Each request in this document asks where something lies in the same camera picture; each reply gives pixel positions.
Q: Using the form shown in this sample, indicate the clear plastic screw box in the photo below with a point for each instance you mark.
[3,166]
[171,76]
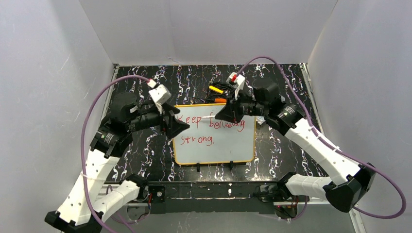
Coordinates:
[260,120]

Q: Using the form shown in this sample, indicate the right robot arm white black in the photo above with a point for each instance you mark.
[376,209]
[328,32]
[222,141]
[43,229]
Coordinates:
[347,180]

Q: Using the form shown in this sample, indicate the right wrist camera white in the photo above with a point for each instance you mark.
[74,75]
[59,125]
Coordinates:
[237,81]

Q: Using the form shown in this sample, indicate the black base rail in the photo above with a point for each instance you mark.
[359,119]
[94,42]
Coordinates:
[219,197]

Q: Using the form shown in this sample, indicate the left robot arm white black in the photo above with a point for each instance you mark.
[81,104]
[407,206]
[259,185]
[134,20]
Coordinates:
[83,211]

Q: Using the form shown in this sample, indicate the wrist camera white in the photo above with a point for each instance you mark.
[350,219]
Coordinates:
[160,95]
[237,81]

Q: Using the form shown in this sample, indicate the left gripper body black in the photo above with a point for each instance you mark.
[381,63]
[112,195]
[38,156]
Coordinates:
[165,122]

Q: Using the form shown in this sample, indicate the yellow handled tool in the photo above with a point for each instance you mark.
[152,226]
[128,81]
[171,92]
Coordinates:
[215,90]

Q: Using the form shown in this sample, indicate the whiteboard with yellow frame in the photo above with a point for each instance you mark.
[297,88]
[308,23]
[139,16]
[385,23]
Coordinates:
[213,141]

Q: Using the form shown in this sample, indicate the orange handled tool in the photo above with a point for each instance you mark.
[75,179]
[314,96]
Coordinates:
[220,100]

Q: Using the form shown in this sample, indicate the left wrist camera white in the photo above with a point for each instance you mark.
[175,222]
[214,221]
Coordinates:
[160,95]

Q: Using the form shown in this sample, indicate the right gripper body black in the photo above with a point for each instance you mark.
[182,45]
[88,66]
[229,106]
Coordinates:
[238,107]

